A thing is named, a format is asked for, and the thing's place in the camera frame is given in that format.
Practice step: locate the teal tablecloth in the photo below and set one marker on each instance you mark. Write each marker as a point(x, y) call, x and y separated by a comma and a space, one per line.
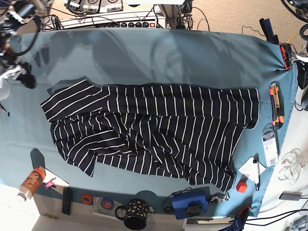
point(134, 57)

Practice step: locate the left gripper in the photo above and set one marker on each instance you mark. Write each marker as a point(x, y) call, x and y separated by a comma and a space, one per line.
point(302, 67)

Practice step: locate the orange black utility knife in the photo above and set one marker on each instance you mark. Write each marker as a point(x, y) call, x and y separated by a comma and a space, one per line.
point(277, 112)

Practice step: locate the red cube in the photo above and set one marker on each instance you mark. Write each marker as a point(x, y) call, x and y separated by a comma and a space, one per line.
point(241, 187)

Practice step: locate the white power strip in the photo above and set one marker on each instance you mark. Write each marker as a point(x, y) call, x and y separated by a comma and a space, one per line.
point(124, 24)

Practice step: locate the navy white striped t-shirt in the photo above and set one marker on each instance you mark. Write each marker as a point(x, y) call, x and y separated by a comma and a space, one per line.
point(178, 131)

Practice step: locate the purple tape roll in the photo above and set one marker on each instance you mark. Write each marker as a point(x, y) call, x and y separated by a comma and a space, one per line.
point(107, 203)

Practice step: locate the pink small figurine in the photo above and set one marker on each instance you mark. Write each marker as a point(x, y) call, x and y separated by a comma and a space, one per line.
point(50, 184)

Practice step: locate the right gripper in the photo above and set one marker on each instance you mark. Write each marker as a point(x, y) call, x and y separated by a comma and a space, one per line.
point(13, 67)

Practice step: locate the black white marker pen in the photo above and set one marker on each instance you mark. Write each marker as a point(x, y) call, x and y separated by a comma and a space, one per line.
point(256, 174)

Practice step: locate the grey adapter box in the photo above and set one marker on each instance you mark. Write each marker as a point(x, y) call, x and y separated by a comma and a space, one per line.
point(290, 196)

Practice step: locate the white paper card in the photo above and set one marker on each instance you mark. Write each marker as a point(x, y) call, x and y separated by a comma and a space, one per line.
point(247, 169)

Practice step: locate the red tape roll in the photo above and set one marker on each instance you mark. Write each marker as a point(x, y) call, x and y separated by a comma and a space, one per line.
point(87, 199)

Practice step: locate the blue black clamp handle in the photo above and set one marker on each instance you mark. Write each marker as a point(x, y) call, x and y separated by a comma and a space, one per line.
point(268, 32)

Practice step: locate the black remote control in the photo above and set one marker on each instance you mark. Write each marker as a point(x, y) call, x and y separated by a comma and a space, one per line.
point(67, 201)

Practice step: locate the metal keyring carabiner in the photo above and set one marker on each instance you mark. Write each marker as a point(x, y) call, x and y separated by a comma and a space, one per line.
point(219, 197)

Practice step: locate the white paper sheet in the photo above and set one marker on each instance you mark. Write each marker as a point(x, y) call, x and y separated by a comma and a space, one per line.
point(51, 177)

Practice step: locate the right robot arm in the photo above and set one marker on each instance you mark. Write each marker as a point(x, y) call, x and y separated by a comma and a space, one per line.
point(18, 14)

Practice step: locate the black mug yellow pattern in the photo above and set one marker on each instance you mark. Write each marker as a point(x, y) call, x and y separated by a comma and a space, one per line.
point(134, 214)

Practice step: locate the orange black clamp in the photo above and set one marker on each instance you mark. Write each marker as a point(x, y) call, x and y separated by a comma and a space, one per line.
point(286, 51)

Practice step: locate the white cup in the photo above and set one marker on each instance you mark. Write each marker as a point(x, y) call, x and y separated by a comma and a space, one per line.
point(4, 89)

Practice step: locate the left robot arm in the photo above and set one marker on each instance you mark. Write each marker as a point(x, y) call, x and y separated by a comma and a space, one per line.
point(299, 9)

